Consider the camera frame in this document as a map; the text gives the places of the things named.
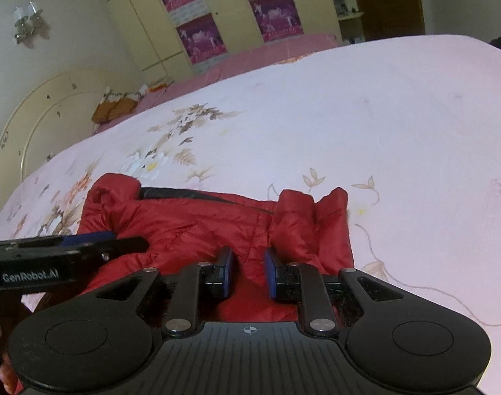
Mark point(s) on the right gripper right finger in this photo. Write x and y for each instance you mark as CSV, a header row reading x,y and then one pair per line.
x,y
303,285

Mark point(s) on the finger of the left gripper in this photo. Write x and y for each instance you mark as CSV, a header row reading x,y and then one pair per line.
x,y
82,240
102,251

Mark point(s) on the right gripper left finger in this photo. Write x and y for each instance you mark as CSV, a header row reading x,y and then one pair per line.
x,y
199,288

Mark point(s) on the red puffer jacket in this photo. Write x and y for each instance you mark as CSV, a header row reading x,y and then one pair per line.
x,y
187,226

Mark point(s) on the cream round headboard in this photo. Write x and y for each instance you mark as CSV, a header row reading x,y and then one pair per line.
x,y
53,117

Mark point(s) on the white floral bed quilt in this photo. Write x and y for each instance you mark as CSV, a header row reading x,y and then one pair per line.
x,y
409,127

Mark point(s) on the pink bed sheet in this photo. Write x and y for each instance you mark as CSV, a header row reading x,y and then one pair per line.
x,y
286,50

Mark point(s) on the left purple poster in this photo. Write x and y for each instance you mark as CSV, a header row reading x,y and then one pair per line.
x,y
201,39

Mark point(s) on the purple poster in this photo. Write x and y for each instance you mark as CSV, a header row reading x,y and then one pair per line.
x,y
201,39
276,19

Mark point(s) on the yellow wardrobe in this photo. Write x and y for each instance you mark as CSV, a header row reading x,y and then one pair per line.
x,y
148,28

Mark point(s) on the right purple poster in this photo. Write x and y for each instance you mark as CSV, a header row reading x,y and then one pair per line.
x,y
276,19

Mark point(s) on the dark brown wooden door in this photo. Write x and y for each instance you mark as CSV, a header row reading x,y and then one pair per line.
x,y
386,19

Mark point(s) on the wall lamp fixture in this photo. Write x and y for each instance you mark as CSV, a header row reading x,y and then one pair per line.
x,y
28,21

